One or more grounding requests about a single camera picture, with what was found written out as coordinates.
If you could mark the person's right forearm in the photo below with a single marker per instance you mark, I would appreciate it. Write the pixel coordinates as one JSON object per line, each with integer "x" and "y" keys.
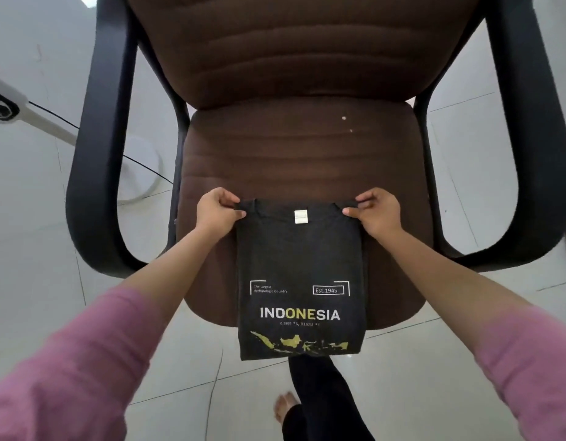
{"x": 430, "y": 275}

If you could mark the white standing device round base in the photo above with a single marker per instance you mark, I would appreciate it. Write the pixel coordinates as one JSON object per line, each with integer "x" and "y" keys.
{"x": 7, "y": 94}

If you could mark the pink sleeve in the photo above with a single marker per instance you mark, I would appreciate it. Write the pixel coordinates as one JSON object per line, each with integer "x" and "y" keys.
{"x": 535, "y": 372}
{"x": 67, "y": 376}

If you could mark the person's bare foot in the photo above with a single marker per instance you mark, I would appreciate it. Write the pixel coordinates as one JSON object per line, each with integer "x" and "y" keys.
{"x": 284, "y": 407}

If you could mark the person's left hand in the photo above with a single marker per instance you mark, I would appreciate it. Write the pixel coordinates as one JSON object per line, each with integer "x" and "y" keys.
{"x": 213, "y": 214}

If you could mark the black chair armrest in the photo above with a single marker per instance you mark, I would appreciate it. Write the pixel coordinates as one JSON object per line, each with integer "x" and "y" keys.
{"x": 535, "y": 133}
{"x": 97, "y": 133}

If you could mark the pink right sleeve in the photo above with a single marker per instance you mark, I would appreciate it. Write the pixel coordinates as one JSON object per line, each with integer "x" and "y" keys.
{"x": 535, "y": 372}

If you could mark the pink left sleeve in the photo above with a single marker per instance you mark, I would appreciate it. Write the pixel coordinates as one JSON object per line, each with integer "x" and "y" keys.
{"x": 67, "y": 376}

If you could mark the person's right thumb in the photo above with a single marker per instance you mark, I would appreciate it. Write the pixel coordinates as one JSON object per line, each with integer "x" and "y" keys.
{"x": 352, "y": 213}

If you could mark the black printed t-shirt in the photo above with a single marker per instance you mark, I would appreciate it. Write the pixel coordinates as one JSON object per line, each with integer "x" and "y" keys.
{"x": 301, "y": 266}

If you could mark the person's left forearm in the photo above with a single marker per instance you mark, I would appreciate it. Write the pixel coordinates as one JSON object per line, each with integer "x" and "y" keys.
{"x": 177, "y": 270}

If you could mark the brown chair backrest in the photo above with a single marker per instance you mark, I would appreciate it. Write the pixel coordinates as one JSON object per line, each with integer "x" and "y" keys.
{"x": 306, "y": 45}

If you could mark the brown chair seat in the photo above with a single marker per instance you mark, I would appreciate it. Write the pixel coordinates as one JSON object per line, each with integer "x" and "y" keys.
{"x": 301, "y": 151}

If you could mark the person's left thumb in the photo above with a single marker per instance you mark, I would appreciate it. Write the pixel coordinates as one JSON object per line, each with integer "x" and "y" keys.
{"x": 237, "y": 214}

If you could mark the person's right hand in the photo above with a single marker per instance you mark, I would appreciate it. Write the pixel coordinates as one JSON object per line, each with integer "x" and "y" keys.
{"x": 382, "y": 215}

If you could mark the person's leg in black trousers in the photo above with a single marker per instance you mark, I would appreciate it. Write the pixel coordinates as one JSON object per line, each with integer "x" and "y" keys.
{"x": 324, "y": 399}

